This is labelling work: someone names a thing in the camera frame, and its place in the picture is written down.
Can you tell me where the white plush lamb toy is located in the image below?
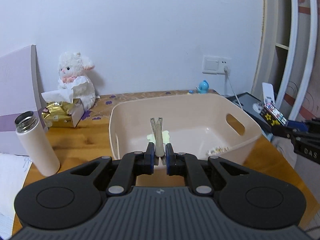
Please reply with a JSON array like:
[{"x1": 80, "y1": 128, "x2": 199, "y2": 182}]
[{"x1": 58, "y1": 52, "x2": 96, "y2": 111}]

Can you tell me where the white phone stand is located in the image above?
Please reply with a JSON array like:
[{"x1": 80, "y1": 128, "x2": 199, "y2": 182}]
[{"x1": 253, "y1": 82, "x2": 275, "y2": 113}]

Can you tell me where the grey hair clip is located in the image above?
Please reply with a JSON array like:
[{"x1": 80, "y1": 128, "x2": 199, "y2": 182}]
[{"x1": 150, "y1": 117, "x2": 166, "y2": 166}]

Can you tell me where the white thermos bottle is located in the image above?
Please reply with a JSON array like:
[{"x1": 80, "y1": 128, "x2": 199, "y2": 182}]
[{"x1": 15, "y1": 111, "x2": 60, "y2": 177}]

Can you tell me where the gold tissue pack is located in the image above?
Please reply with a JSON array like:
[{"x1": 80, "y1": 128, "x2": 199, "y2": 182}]
[{"x1": 41, "y1": 89, "x2": 85, "y2": 128}]

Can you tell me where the small black patterned box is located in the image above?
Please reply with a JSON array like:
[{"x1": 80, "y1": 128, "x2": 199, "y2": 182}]
[{"x1": 260, "y1": 103, "x2": 287, "y2": 127}]

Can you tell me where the lavender headboard panel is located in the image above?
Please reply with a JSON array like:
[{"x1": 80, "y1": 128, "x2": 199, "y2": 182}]
[{"x1": 0, "y1": 45, "x2": 42, "y2": 156}]

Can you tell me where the floral fabric scrunchie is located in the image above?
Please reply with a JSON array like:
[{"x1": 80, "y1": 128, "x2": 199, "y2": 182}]
[{"x1": 207, "y1": 146, "x2": 229, "y2": 156}]

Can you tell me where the pink plastic storage bin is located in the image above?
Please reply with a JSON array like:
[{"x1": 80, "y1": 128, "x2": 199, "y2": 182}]
[{"x1": 109, "y1": 94, "x2": 261, "y2": 164}]

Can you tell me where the white plug and cable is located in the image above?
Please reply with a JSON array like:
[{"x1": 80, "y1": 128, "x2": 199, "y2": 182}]
[{"x1": 223, "y1": 65, "x2": 244, "y2": 108}]

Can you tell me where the grey laptop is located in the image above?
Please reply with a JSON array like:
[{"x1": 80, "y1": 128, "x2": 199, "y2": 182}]
[{"x1": 227, "y1": 92, "x2": 266, "y2": 124}]

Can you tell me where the white framed wardrobe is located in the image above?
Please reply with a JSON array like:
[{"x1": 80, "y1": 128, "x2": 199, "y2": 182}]
[{"x1": 252, "y1": 0, "x2": 319, "y2": 120}]

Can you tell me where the white wall switch socket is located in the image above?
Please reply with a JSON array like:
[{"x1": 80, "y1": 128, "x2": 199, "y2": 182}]
[{"x1": 202, "y1": 56, "x2": 232, "y2": 75}]

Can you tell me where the blue toy figurine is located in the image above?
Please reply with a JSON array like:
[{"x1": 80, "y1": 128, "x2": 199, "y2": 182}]
[{"x1": 196, "y1": 80, "x2": 209, "y2": 94}]

